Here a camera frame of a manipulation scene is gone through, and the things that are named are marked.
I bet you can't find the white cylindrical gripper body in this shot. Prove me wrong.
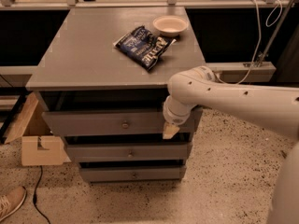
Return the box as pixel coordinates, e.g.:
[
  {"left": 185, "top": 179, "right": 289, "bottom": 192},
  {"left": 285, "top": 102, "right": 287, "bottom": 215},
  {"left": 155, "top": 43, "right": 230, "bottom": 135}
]
[{"left": 163, "top": 95, "right": 195, "bottom": 126}]

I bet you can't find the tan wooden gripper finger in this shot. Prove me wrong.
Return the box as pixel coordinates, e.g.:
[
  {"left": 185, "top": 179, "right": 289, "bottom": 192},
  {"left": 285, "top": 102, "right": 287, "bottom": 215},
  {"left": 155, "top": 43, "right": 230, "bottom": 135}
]
[{"left": 163, "top": 122, "right": 179, "bottom": 139}]

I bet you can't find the grey top drawer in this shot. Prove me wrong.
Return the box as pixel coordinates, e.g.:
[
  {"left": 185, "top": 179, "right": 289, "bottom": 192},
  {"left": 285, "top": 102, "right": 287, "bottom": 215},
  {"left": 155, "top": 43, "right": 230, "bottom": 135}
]
[{"left": 42, "top": 106, "right": 204, "bottom": 137}]

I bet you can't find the grey drawer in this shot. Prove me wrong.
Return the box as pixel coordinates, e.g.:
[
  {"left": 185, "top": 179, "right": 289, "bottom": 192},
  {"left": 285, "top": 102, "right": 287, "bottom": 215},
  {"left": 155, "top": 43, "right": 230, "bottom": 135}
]
[
  {"left": 79, "top": 166, "right": 186, "bottom": 183},
  {"left": 42, "top": 106, "right": 204, "bottom": 137},
  {"left": 66, "top": 142, "right": 192, "bottom": 162}
]

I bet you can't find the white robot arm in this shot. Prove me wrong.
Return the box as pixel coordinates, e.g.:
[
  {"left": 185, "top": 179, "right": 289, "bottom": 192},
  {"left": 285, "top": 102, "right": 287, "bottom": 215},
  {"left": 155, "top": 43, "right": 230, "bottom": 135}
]
[{"left": 163, "top": 66, "right": 299, "bottom": 224}]

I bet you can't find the grey drawer cabinet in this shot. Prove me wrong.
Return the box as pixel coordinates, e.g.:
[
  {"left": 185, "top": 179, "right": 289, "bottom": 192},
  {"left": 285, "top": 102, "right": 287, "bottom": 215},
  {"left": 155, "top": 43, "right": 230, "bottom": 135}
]
[{"left": 26, "top": 7, "right": 205, "bottom": 170}]

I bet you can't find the grey middle drawer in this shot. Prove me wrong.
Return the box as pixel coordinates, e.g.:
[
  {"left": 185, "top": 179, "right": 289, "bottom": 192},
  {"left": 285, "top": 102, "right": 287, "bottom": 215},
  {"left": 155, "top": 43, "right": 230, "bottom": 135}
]
[{"left": 66, "top": 142, "right": 192, "bottom": 162}]

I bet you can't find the grey bottom drawer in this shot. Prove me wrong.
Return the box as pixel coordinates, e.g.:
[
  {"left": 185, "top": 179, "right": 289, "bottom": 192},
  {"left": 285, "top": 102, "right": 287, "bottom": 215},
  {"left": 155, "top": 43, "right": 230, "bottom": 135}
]
[{"left": 79, "top": 166, "right": 186, "bottom": 183}]

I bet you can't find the blue chip bag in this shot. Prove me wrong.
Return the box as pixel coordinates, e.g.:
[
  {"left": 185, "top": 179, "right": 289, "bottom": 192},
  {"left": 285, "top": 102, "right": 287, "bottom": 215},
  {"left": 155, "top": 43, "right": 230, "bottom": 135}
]
[{"left": 113, "top": 25, "right": 176, "bottom": 72}]

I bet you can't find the white paper bowl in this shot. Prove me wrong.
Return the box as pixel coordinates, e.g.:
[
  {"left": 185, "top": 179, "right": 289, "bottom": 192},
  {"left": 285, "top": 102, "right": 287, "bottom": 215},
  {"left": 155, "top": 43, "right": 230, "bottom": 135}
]
[{"left": 152, "top": 16, "right": 189, "bottom": 37}]

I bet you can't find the tan sneaker shoe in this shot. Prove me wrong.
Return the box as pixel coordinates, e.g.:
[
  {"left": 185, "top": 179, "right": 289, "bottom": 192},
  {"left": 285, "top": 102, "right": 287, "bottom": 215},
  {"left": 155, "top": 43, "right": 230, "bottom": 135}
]
[{"left": 0, "top": 186, "right": 27, "bottom": 222}]

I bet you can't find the black floor cable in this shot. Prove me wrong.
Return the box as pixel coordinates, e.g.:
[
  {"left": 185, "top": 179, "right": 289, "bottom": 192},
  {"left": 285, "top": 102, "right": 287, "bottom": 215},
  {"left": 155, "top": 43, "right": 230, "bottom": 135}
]
[{"left": 32, "top": 165, "right": 51, "bottom": 224}]

